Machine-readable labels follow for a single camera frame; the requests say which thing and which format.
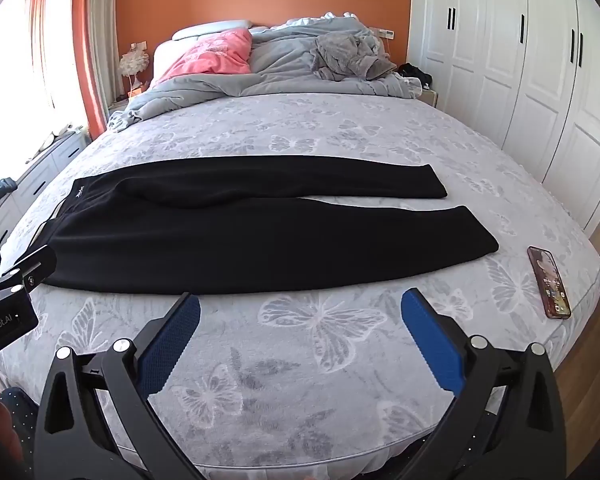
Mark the black pants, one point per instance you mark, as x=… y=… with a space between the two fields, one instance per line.
x=230 y=240

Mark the orange curtain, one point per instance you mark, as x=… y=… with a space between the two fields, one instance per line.
x=90 y=50

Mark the black cloth on nightstand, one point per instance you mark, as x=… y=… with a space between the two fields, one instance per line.
x=415 y=72

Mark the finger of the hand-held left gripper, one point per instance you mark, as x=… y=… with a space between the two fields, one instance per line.
x=40 y=262

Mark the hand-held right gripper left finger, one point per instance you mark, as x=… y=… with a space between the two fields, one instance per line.
x=172 y=345

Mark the white wardrobe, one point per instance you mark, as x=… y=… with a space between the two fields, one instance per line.
x=520 y=60

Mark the white bed headboard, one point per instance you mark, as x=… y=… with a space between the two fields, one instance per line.
x=162 y=62

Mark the light grey pillow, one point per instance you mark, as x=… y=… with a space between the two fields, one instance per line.
x=210 y=27

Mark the white feather lamp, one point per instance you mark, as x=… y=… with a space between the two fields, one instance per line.
x=132 y=62

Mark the person's dotted dark trouser leg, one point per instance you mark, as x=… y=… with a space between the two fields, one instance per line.
x=22 y=435

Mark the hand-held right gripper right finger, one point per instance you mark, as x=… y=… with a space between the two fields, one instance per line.
x=430 y=342

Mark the smartphone with brown case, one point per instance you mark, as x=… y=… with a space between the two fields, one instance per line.
x=550 y=282

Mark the grey duvet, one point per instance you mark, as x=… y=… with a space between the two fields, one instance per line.
x=280 y=60

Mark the white drawer cabinet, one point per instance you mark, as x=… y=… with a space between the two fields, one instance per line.
x=45 y=165

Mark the wooden nightstand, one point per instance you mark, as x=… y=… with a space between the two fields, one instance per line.
x=429 y=96

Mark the grey crumpled garment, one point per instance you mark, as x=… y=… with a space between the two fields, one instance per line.
x=347 y=55

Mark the pink pillow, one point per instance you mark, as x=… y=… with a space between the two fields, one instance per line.
x=210 y=55

